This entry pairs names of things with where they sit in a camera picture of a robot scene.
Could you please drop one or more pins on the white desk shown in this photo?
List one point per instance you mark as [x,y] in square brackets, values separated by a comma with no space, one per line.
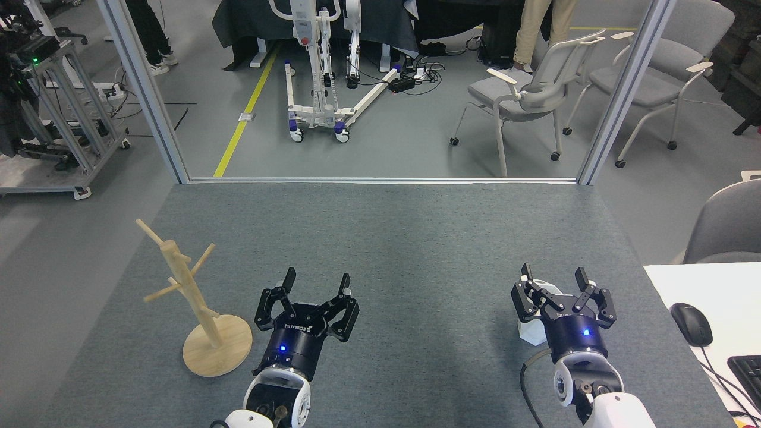
[731,297]

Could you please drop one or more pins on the white hexagonal cup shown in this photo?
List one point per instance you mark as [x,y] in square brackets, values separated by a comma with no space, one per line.
[530,333]

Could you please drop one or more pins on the wooden cup rack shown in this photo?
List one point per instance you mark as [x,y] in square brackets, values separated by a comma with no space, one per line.
[217,353]

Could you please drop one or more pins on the metal floor plate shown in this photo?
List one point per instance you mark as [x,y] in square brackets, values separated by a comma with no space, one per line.
[247,116]

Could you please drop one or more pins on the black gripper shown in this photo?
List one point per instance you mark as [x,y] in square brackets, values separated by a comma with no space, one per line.
[297,336]
[574,336]

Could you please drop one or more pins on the grey chair with mesh back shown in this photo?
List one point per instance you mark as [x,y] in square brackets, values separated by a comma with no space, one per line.
[505,98]

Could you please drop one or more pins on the grey chair with padded back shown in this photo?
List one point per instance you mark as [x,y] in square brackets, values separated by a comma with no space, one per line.
[684,53]

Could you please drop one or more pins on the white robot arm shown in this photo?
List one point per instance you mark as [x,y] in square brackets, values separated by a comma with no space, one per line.
[261,392]
[618,410]

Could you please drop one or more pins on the white wheeled stand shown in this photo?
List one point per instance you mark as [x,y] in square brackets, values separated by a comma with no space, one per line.
[302,27]

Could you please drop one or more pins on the silver post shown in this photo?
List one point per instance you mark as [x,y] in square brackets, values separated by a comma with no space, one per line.
[624,95]
[148,95]

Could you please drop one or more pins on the black keyboard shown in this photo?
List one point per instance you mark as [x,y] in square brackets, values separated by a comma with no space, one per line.
[749,377]

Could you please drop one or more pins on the aluminium frame cart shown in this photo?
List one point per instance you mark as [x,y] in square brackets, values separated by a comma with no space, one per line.
[65,119]

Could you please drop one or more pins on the black computer mouse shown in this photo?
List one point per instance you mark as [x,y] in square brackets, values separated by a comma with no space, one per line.
[691,324]

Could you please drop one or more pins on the grey chair with rounded back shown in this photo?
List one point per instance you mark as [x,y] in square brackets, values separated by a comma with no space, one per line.
[728,226]

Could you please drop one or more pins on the dark cloth covered table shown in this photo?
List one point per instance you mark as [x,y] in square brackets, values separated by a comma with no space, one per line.
[250,21]

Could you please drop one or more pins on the black power strip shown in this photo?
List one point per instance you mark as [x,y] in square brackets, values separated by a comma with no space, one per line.
[402,84]

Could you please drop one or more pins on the silver table edge rail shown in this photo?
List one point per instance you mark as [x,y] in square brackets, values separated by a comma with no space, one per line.
[380,179]

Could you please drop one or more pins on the white power strip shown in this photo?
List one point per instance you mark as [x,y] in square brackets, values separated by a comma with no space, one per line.
[113,91]

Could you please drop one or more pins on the person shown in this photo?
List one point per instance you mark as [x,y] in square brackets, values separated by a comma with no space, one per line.
[148,30]

